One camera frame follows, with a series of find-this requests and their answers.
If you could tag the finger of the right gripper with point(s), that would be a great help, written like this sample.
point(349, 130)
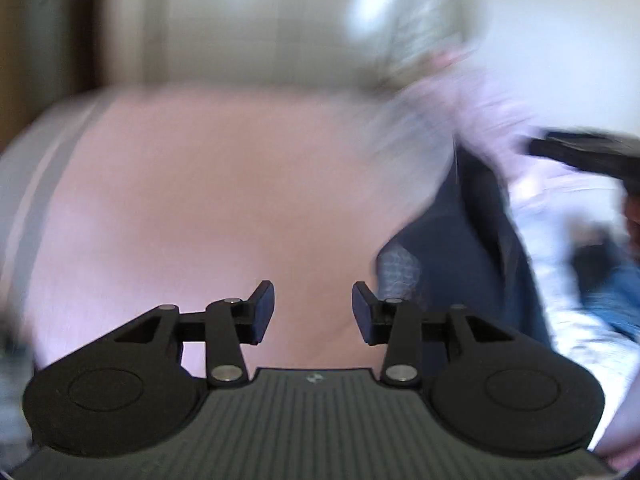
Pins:
point(611, 154)

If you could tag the pink white bed cover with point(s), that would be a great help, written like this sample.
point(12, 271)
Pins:
point(117, 202)

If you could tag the blue cloth garment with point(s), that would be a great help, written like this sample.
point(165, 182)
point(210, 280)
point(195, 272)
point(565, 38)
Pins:
point(463, 249)

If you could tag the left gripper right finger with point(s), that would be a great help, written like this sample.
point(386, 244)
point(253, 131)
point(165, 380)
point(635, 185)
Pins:
point(396, 324)

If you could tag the person right hand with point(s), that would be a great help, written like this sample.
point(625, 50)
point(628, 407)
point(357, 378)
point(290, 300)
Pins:
point(632, 217)

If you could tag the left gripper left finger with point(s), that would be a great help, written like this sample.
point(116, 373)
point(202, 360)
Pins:
point(230, 324)

